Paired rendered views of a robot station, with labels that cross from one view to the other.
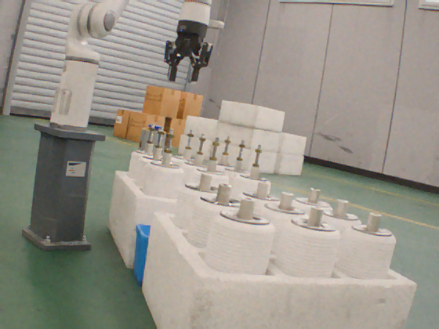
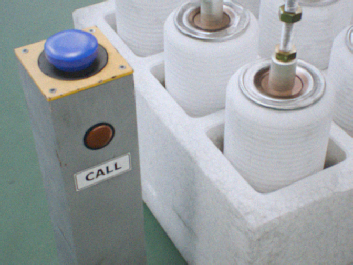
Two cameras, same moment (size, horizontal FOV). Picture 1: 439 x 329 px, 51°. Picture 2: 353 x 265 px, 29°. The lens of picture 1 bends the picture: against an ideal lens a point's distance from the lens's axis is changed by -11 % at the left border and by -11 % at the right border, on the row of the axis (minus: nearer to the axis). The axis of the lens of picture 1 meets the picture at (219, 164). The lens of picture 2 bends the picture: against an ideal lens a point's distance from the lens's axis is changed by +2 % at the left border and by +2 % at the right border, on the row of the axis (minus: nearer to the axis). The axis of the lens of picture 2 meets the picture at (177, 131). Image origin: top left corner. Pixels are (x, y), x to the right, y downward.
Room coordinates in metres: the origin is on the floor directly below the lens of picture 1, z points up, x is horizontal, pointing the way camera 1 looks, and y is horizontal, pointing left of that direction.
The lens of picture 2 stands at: (1.63, 0.66, 0.63)
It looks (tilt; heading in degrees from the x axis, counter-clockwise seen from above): 42 degrees down; 261
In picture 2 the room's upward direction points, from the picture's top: 1 degrees counter-clockwise
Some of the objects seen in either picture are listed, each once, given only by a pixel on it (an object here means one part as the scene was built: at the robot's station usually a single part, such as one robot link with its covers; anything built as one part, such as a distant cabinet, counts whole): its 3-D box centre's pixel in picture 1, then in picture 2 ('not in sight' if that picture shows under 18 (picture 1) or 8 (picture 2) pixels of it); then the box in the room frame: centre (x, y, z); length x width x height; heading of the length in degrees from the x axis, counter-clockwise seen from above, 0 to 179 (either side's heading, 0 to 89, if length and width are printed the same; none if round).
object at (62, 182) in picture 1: (61, 186); not in sight; (1.23, 0.39, 0.15); 0.15 x 0.15 x 0.30; 48
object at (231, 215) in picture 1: (244, 218); not in sight; (0.74, -0.05, 0.25); 0.08 x 0.08 x 0.01
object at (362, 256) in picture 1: (358, 280); not in sight; (0.82, -0.28, 0.16); 0.10 x 0.10 x 0.18
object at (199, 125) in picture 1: (215, 130); not in sight; (4.66, 0.09, 0.27); 0.39 x 0.39 x 0.18; 51
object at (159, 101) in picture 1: (161, 102); not in sight; (5.41, 0.73, 0.45); 0.30 x 0.24 x 0.30; 50
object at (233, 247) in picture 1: (233, 275); not in sight; (0.74, -0.05, 0.16); 0.10 x 0.10 x 0.18
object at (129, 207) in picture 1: (187, 222); (291, 105); (1.40, 0.06, 0.09); 0.39 x 0.39 x 0.18; 20
